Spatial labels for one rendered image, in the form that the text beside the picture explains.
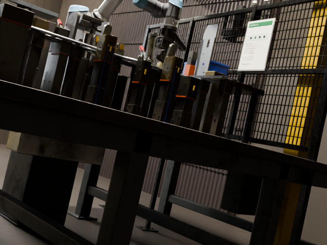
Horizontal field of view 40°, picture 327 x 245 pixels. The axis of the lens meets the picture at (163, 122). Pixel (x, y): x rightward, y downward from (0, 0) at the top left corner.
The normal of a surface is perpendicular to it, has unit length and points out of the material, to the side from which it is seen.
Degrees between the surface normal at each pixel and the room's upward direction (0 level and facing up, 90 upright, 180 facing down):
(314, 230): 90
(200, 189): 90
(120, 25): 90
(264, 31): 90
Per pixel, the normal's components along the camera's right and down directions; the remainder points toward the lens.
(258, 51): -0.81, -0.20
